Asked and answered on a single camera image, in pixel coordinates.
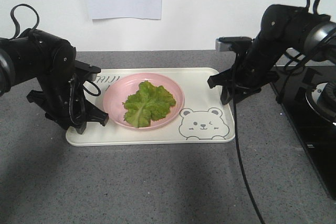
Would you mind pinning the pink round plate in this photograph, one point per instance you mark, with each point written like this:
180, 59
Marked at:
118, 92

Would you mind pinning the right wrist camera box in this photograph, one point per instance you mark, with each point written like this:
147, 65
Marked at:
236, 44

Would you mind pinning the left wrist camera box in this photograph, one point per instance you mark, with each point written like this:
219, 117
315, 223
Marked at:
86, 72

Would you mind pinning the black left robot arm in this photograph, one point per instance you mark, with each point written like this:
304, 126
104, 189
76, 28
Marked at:
52, 61

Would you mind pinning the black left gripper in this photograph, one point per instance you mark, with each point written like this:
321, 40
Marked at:
63, 100

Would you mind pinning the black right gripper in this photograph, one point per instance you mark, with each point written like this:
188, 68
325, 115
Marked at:
251, 71

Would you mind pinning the green lettuce leaf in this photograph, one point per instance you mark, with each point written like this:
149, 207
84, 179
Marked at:
149, 103

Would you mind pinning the cream bear serving tray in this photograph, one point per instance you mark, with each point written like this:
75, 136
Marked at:
202, 119

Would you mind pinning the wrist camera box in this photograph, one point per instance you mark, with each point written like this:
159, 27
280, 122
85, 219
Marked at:
236, 44
86, 72

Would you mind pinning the black glass gas stove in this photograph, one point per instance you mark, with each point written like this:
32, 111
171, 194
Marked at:
316, 135

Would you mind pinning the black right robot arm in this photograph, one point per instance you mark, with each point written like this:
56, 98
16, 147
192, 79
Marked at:
282, 27

